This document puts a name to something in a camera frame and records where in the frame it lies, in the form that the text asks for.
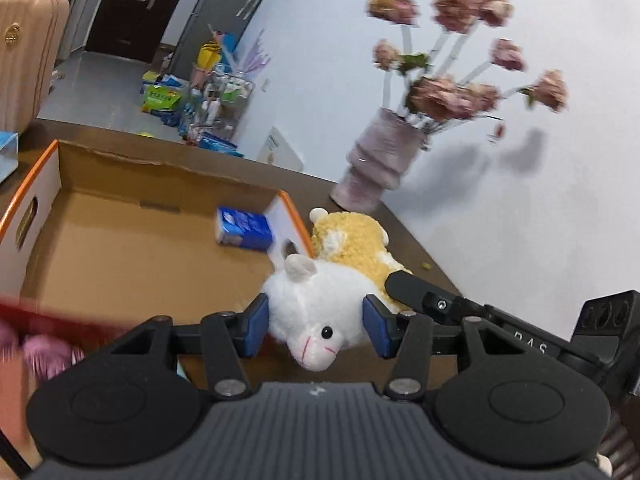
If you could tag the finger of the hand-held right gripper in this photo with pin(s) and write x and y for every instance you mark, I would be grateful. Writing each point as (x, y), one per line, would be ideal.
(420, 292)

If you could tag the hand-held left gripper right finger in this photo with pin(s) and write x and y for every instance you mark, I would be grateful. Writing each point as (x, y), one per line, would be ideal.
(377, 332)

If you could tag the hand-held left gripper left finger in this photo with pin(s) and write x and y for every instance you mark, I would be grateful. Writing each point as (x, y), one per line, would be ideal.
(257, 330)

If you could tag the white plush lamb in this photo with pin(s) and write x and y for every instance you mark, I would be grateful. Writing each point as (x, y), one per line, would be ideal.
(320, 300)

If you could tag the yellow plush animal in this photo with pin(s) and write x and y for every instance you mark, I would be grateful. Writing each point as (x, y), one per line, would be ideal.
(350, 245)

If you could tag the cardboard box with orange edges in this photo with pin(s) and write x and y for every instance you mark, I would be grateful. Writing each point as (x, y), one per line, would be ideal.
(125, 250)

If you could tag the small blue tissue pack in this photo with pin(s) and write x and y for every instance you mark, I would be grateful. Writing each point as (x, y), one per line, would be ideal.
(242, 227)

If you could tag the pink ribbed vase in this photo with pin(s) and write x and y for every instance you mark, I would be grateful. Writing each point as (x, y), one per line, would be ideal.
(375, 160)

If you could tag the white flat board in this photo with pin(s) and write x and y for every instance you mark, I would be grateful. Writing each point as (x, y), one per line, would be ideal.
(280, 150)

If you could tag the blue plastic package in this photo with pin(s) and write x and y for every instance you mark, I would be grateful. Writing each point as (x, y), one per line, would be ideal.
(220, 144)

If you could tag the bouquet of pink artificial flowers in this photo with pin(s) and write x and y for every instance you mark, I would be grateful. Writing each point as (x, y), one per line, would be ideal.
(440, 95)

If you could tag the reddish pink foam block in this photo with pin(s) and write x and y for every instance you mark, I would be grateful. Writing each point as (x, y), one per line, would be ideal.
(50, 315)

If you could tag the green plastic basket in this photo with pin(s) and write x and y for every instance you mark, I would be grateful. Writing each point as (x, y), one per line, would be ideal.
(161, 98)

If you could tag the purple decorative sticks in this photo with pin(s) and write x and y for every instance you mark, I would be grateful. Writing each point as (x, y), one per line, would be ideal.
(255, 57)

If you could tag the yellow bag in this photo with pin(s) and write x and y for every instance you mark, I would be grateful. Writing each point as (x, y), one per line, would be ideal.
(210, 55)

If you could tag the large blue tissue package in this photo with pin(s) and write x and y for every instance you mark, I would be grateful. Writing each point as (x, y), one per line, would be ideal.
(7, 157)

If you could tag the grey tall cabinet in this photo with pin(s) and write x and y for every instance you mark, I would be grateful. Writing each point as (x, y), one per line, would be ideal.
(220, 5)

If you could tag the dark brown door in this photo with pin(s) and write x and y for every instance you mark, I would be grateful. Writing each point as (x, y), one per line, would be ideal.
(130, 5)

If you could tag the pink ribbed suitcase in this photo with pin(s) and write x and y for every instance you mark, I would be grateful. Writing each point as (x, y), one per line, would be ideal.
(25, 60)

